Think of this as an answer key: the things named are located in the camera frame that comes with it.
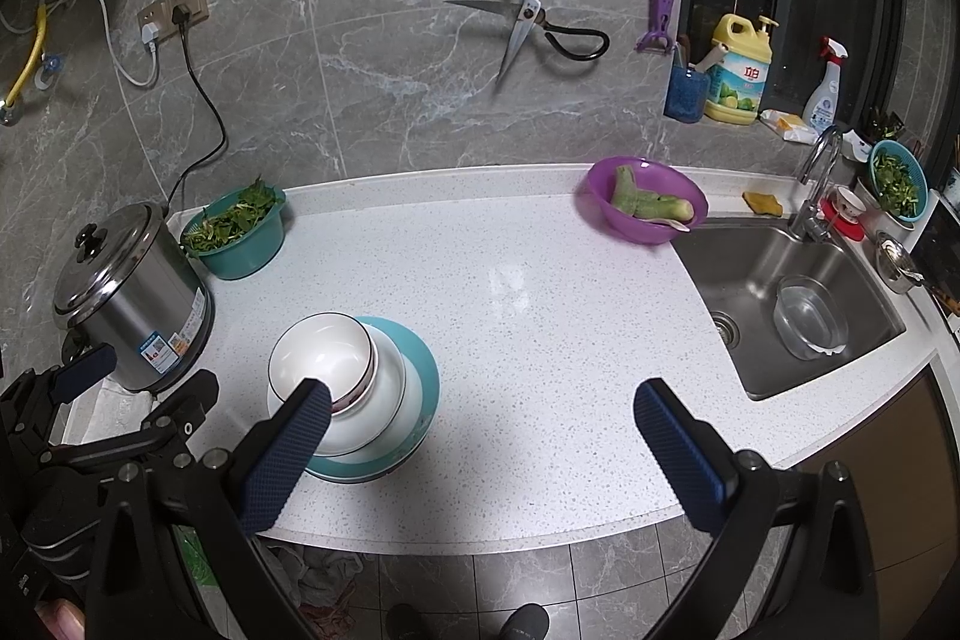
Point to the black shoe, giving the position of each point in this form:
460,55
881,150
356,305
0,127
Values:
525,623

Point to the brown cabinet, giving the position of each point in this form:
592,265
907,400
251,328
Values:
900,460

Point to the large teal floral plate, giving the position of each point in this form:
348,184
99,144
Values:
424,377

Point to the purple peeler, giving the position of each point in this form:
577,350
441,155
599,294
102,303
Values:
660,3

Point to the stainless steel rice cooker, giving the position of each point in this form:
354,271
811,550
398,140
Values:
127,310

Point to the yellow dish soap bottle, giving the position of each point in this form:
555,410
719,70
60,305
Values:
739,78

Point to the blue utensil cup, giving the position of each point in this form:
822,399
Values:
686,96

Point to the leafy greens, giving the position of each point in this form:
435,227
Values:
225,220

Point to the teal strainer basket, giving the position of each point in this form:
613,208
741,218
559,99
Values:
877,156

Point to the white cloth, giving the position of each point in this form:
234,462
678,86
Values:
105,415

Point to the chopped green vegetables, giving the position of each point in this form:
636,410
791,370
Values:
896,183

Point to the stainless steel sink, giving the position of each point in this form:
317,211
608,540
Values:
750,280

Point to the green plastic colander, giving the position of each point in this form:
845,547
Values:
247,250

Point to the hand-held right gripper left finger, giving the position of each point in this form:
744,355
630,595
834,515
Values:
285,452

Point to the yellow sponge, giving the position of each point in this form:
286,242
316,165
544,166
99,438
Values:
763,201

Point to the purple plastic basin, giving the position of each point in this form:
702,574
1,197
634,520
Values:
600,197

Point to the large white bowl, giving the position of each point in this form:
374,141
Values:
375,430

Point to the chrome faucet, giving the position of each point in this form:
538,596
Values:
810,205

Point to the peeled green vegetable stem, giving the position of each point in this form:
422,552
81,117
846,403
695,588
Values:
641,201

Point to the white spray bottle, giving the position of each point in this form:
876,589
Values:
823,100

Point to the pink floral bowl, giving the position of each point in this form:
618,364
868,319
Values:
315,355

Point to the small patterned cup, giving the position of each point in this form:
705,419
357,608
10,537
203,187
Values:
850,205

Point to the small teal floral plate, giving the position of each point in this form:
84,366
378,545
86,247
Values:
360,473

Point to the red mat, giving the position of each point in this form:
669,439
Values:
836,227

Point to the clear glass bowl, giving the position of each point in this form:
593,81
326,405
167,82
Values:
814,321

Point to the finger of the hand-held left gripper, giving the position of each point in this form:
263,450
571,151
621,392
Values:
195,396
86,370

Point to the white and yellow packet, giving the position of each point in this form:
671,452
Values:
787,126

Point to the kitchen scissors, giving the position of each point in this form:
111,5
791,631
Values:
525,18

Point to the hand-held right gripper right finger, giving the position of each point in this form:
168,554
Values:
682,452

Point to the person's left hand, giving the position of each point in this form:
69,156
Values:
64,621

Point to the grey floor rag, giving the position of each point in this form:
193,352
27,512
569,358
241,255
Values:
322,572

